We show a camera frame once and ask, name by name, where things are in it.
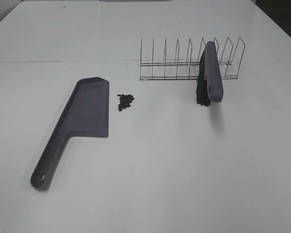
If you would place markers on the pile of coffee beans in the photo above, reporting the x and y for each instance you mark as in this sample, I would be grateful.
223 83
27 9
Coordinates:
125 101

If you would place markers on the grey plastic dustpan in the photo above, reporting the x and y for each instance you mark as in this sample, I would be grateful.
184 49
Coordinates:
86 114

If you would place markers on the grey hand brush black bristles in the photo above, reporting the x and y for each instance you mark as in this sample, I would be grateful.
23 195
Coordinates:
209 82

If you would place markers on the chrome wire dish rack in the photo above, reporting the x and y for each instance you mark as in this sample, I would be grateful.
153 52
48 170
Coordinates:
176 62

